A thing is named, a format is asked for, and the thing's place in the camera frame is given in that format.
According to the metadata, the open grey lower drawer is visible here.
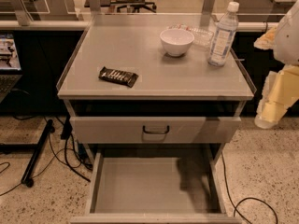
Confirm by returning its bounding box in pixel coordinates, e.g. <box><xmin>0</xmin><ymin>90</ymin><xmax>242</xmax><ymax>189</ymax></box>
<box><xmin>70</xmin><ymin>149</ymin><xmax>242</xmax><ymax>224</ymax></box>

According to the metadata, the black floor cables left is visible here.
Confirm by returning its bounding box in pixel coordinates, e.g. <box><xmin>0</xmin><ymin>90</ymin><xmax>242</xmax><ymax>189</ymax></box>
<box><xmin>0</xmin><ymin>87</ymin><xmax>93</xmax><ymax>198</ymax></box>

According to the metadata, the clear plastic water bottle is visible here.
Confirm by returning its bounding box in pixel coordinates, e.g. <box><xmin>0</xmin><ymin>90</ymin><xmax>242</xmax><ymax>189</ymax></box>
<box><xmin>207</xmin><ymin>2</ymin><xmax>239</xmax><ymax>66</ymax></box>

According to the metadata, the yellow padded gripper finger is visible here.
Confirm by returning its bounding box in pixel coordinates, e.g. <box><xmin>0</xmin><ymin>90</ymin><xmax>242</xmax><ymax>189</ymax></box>
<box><xmin>254</xmin><ymin>65</ymin><xmax>299</xmax><ymax>129</ymax></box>
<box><xmin>253</xmin><ymin>27</ymin><xmax>277</xmax><ymax>50</ymax></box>

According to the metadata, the grey drawer cabinet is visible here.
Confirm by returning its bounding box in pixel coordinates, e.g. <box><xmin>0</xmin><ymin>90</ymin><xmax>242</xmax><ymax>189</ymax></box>
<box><xmin>56</xmin><ymin>12</ymin><xmax>258</xmax><ymax>224</ymax></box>

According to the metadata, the dark chocolate bar wrapper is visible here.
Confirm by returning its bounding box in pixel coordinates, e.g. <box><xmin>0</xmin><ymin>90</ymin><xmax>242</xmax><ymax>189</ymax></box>
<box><xmin>98</xmin><ymin>67</ymin><xmax>138</xmax><ymax>88</ymax></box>

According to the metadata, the clear plastic tray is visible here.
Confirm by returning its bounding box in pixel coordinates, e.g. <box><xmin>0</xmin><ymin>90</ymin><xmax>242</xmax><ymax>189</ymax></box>
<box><xmin>168</xmin><ymin>24</ymin><xmax>214</xmax><ymax>48</ymax></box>

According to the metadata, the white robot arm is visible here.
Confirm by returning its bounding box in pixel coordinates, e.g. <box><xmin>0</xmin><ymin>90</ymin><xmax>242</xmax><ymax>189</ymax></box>
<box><xmin>254</xmin><ymin>1</ymin><xmax>299</xmax><ymax>129</ymax></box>

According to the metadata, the black stand leg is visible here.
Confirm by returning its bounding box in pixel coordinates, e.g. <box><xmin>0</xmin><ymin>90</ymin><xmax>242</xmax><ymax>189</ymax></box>
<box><xmin>0</xmin><ymin>119</ymin><xmax>55</xmax><ymax>188</ymax></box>

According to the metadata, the closed grey upper drawer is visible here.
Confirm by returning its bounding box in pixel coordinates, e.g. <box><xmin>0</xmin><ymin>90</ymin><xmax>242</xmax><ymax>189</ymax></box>
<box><xmin>70</xmin><ymin>117</ymin><xmax>241</xmax><ymax>144</ymax></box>

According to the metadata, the white ceramic bowl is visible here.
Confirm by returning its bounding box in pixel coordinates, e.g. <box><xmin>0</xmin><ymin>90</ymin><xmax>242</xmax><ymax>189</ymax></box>
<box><xmin>160</xmin><ymin>28</ymin><xmax>194</xmax><ymax>57</ymax></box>

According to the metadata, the black floor cable right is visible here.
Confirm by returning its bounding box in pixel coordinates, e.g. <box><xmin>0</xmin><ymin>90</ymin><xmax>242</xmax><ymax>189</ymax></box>
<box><xmin>220</xmin><ymin>151</ymin><xmax>279</xmax><ymax>224</ymax></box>

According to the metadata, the laptop computer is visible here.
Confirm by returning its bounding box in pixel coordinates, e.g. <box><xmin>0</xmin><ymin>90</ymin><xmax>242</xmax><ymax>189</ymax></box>
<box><xmin>0</xmin><ymin>32</ymin><xmax>22</xmax><ymax>103</ymax></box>

